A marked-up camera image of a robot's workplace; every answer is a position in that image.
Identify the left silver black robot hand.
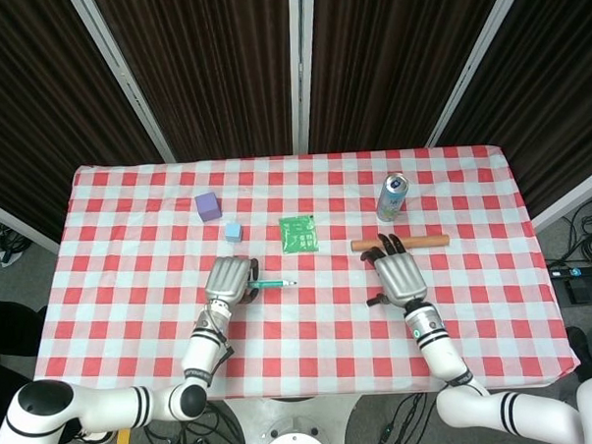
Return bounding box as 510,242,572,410
202,254,262,306

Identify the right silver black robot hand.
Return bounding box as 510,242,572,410
358,231,428,308

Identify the green white marker body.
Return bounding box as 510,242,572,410
246,278,298,290

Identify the wooden rolling pin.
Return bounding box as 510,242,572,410
350,234,451,254

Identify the purple cube block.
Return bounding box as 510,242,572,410
193,191,223,223

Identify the light blue drink can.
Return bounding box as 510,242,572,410
374,172,410,223

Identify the green sachet packet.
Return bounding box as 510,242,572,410
278,214,321,255

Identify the red white checkered tablecloth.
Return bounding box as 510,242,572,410
24,142,581,411

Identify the black power adapter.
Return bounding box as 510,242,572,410
565,277,592,305

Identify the black white sneaker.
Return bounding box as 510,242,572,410
73,425,118,444

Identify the dark brown partition panel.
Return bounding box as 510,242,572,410
300,0,539,154
421,0,592,237
69,0,309,168
0,0,180,255

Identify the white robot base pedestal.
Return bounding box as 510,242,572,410
223,393,366,444

